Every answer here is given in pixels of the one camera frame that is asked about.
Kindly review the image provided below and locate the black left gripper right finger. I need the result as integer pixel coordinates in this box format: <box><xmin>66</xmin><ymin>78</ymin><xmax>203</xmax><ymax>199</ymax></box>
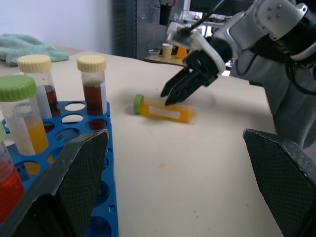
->
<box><xmin>242</xmin><ymin>128</ymin><xmax>316</xmax><ymax>237</ymax></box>

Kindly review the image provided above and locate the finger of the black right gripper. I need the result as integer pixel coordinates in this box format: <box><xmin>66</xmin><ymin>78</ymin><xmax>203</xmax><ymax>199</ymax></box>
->
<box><xmin>164</xmin><ymin>71</ymin><xmax>203</xmax><ymax>106</ymax></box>
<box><xmin>160</xmin><ymin>67</ymin><xmax>196</xmax><ymax>98</ymax></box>

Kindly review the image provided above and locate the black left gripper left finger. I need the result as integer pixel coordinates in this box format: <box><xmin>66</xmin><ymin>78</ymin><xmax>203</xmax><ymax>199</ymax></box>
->
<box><xmin>0</xmin><ymin>129</ymin><xmax>110</xmax><ymax>237</ymax></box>

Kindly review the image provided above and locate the green-capped yellow tube with label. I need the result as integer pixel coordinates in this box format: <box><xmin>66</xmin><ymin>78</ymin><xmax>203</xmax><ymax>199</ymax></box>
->
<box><xmin>132</xmin><ymin>93</ymin><xmax>198</xmax><ymax>125</ymax></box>

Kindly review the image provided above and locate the blue test tube rack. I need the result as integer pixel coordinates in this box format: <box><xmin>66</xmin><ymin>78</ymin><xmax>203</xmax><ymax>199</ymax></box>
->
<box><xmin>0</xmin><ymin>100</ymin><xmax>119</xmax><ymax>237</ymax></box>

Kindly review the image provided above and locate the green-capped red test tube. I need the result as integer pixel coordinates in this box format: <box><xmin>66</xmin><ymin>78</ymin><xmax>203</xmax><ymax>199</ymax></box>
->
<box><xmin>0</xmin><ymin>122</ymin><xmax>27</xmax><ymax>223</ymax></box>

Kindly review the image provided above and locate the green-capped yellow test tube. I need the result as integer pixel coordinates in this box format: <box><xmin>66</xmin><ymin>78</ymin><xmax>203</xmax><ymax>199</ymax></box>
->
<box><xmin>0</xmin><ymin>75</ymin><xmax>49</xmax><ymax>157</ymax></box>

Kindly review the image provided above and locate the cream-capped brown test tube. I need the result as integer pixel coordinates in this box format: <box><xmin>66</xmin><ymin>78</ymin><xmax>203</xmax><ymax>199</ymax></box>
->
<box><xmin>76</xmin><ymin>54</ymin><xmax>109</xmax><ymax>117</ymax></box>
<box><xmin>16</xmin><ymin>54</ymin><xmax>61</xmax><ymax>119</ymax></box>

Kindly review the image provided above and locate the orange liquid container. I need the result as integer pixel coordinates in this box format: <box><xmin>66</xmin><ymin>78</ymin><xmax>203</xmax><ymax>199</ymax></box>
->
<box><xmin>176</xmin><ymin>45</ymin><xmax>188</xmax><ymax>60</ymax></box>

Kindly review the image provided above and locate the wooden tray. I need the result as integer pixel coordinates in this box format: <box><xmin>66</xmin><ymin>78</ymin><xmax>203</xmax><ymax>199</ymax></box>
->
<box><xmin>144</xmin><ymin>48</ymin><xmax>189</xmax><ymax>67</ymax></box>

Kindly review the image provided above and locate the white paper cup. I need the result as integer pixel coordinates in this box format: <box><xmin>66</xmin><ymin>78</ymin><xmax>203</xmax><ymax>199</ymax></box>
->
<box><xmin>161</xmin><ymin>43</ymin><xmax>174</xmax><ymax>59</ymax></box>

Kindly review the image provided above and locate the black hanging cup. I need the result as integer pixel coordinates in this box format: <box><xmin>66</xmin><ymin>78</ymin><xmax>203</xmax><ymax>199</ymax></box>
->
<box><xmin>159</xmin><ymin>1</ymin><xmax>173</xmax><ymax>26</ymax></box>

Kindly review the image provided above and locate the dark grey panel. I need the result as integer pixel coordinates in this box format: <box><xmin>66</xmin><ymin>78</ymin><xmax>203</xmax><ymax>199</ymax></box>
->
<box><xmin>112</xmin><ymin>0</ymin><xmax>178</xmax><ymax>60</ymax></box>

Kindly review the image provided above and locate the grey robot torso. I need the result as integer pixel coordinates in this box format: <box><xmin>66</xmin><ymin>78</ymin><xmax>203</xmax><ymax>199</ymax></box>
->
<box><xmin>247</xmin><ymin>53</ymin><xmax>316</xmax><ymax>149</ymax></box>

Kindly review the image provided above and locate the green towel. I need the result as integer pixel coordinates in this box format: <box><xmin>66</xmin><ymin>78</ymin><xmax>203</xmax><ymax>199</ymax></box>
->
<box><xmin>0</xmin><ymin>33</ymin><xmax>70</xmax><ymax>68</ymax></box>

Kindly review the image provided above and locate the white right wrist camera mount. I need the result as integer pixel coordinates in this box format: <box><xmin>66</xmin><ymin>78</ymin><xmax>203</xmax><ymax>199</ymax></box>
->
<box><xmin>166</xmin><ymin>24</ymin><xmax>227</xmax><ymax>78</ymax></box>

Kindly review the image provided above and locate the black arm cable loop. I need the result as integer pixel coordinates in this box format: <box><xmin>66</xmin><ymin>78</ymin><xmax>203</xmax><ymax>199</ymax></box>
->
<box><xmin>234</xmin><ymin>50</ymin><xmax>259</xmax><ymax>78</ymax></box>

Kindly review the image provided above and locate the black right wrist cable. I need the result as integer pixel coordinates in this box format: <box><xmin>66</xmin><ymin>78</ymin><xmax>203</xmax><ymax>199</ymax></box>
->
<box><xmin>181</xmin><ymin>0</ymin><xmax>226</xmax><ymax>33</ymax></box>

